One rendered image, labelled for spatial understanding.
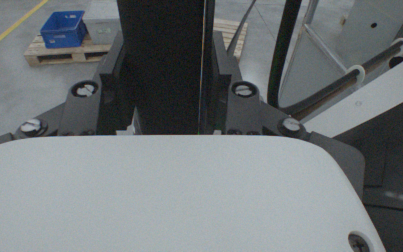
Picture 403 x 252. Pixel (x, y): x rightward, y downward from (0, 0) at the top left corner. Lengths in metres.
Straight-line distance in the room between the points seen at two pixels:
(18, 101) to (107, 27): 1.21
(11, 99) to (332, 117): 2.83
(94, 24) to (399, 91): 2.91
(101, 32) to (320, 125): 2.83
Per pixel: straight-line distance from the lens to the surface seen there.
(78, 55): 3.19
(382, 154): 0.22
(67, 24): 3.82
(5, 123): 2.71
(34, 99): 2.85
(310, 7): 1.58
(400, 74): 0.56
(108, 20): 3.04
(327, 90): 0.32
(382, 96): 0.54
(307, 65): 1.52
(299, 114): 0.29
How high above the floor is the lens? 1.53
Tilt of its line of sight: 45 degrees down
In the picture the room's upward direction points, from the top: 4 degrees clockwise
